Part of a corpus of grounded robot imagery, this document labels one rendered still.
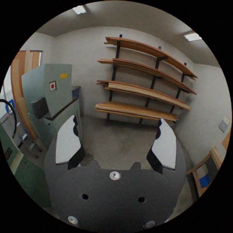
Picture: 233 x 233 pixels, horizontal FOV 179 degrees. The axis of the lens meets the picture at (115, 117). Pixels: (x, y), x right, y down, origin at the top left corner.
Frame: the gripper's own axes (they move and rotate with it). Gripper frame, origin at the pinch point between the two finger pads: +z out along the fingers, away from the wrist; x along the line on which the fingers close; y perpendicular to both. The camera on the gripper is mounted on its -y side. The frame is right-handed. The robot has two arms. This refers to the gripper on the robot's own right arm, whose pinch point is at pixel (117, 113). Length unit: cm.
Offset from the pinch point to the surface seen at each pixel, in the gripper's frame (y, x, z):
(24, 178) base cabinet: 47, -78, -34
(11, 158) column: 29, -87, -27
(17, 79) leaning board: -49, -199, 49
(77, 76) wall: -11, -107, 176
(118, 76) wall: -4, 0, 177
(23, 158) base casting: 35, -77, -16
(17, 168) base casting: 34, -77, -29
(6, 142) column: 16, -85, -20
